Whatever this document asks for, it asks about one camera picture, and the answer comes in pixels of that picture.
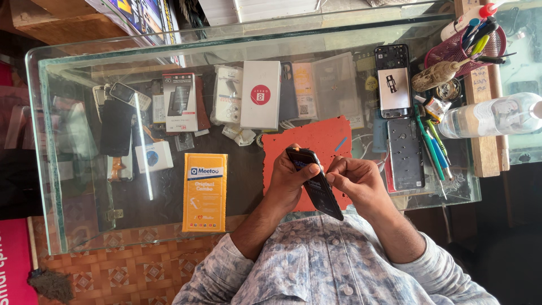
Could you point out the person's right hand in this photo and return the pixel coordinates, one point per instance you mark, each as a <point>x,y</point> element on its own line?
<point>366,186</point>

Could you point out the person's left hand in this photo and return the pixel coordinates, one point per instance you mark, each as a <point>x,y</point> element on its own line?
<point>281,186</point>

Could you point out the black phone display panel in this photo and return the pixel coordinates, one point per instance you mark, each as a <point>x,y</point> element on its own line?
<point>324,197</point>

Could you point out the small blue strip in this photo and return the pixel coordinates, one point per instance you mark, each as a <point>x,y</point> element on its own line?
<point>341,144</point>

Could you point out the dark grey phone back cover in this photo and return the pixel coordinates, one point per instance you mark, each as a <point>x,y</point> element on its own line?
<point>405,154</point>

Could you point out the orange work mat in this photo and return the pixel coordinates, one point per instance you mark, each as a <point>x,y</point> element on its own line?
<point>309,135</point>

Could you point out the crumpled white packet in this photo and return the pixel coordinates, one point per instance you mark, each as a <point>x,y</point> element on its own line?
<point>239,135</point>

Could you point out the metal tweezers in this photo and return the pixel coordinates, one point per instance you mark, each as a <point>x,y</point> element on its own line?
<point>436,173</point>

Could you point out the yellow display box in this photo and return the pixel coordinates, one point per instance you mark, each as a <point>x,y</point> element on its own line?
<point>205,192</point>

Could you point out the person's patterned blue shirt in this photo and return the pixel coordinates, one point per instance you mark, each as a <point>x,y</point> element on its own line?
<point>330,267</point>

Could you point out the white box with red circle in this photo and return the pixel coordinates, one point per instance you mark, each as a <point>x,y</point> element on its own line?
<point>260,95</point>

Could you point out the dark blue phone case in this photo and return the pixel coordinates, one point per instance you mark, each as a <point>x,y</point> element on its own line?
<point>287,91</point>

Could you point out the pale orange accessory packet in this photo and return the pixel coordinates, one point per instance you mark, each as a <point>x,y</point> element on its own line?
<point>305,91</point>

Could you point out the grey clear flat packet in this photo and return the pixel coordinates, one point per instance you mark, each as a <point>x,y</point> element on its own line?
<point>336,87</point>

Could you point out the small glue tube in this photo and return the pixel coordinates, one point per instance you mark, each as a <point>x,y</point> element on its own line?
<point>436,108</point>

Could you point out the opened phone with white battery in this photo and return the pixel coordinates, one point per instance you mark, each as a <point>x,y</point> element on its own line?
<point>393,84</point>

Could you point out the clear packet with white case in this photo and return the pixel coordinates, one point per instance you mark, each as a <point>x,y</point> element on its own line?
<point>228,95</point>

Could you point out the small clear plastic bag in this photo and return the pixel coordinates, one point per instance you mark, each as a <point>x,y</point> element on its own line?
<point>184,142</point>

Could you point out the wooden plank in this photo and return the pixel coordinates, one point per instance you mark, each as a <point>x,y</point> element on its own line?
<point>485,144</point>

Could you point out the round metal tin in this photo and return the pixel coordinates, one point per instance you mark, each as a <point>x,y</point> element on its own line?
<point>449,90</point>

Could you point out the small white box blue circle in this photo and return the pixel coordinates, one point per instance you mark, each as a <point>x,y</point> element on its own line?
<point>153,156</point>

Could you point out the white and black phone box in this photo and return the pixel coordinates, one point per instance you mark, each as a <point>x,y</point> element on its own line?
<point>180,101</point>

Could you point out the clear plastic water bottle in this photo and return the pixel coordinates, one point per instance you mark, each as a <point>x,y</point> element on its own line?
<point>487,114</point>

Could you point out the glass display counter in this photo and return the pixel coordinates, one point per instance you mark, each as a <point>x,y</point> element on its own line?
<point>237,46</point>

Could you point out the pink mesh tool holder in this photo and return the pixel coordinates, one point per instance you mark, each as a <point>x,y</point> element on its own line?
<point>449,51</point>

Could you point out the display part with orange flex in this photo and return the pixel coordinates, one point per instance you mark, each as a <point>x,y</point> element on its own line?
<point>120,167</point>

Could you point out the black phone screen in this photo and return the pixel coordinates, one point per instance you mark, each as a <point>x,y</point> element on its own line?
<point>116,127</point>

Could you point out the heap of old keypad phones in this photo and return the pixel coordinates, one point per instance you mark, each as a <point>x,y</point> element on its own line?
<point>127,95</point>

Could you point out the black thin tool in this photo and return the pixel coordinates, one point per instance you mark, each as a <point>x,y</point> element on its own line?
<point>495,58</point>

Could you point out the white bottle with red cap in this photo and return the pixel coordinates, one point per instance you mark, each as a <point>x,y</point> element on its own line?
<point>459,23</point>

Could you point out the black pen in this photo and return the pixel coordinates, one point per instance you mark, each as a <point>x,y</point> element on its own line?
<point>482,34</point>

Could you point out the side glass counter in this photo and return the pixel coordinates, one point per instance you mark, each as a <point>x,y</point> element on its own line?
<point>523,63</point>

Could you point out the colourful poster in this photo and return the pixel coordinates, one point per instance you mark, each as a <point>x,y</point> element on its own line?
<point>139,19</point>

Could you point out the dark bristle brush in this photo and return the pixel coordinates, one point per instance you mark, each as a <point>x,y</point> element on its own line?
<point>51,286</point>

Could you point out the pink banner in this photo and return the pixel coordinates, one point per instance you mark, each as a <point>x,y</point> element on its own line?
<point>15,262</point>

